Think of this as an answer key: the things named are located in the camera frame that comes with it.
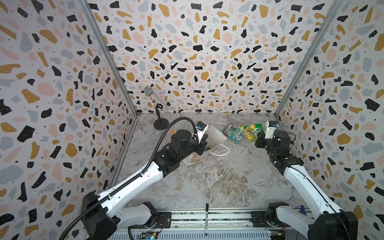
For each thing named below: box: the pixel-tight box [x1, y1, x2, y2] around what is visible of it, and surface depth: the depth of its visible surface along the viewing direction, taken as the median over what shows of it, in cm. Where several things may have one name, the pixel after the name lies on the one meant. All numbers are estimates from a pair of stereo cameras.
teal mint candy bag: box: [222, 123, 244, 143], surface depth 108 cm
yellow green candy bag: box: [238, 123, 265, 143], surface depth 84 cm
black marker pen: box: [205, 203, 209, 236], surface depth 76 cm
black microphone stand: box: [153, 103, 169, 131], surface depth 115 cm
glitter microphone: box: [144, 86, 168, 112], surface depth 93 cm
